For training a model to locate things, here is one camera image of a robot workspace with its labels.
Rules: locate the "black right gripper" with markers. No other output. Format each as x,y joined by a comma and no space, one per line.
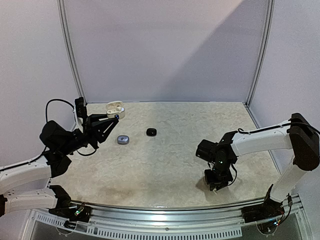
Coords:
215,182

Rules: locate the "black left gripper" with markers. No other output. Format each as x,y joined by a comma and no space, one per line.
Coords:
92,134

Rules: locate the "white earbud charging case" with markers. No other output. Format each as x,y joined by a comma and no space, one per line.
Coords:
111,109

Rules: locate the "blue-grey earbud charging case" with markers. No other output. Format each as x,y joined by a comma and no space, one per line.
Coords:
123,139

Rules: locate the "black gold earbud charging case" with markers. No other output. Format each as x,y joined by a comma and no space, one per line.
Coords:
151,132

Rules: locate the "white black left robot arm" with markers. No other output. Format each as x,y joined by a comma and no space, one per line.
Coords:
52,162

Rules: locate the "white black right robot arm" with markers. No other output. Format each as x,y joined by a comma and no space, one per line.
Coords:
293,134

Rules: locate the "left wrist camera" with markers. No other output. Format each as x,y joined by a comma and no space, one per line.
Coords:
80,113

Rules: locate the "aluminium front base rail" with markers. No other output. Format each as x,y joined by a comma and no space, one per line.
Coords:
224,222

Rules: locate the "aluminium back wall rail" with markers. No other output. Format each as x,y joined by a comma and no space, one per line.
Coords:
165,101

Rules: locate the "aluminium left corner post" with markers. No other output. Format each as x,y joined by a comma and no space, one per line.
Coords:
69,48

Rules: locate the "aluminium corner post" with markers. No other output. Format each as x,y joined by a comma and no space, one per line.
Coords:
262,52
69,48

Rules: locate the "aluminium right corner post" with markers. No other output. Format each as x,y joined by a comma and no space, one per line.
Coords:
262,52

